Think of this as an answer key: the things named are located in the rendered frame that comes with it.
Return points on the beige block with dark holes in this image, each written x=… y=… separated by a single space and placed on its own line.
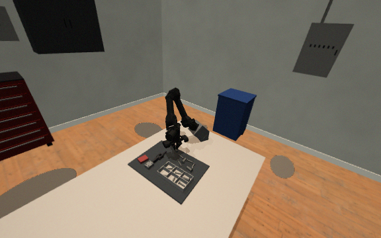
x=149 y=165

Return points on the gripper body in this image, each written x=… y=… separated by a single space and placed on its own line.
x=167 y=144

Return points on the red rectangular block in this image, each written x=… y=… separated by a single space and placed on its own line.
x=143 y=159

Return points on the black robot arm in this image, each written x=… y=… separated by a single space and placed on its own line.
x=172 y=127

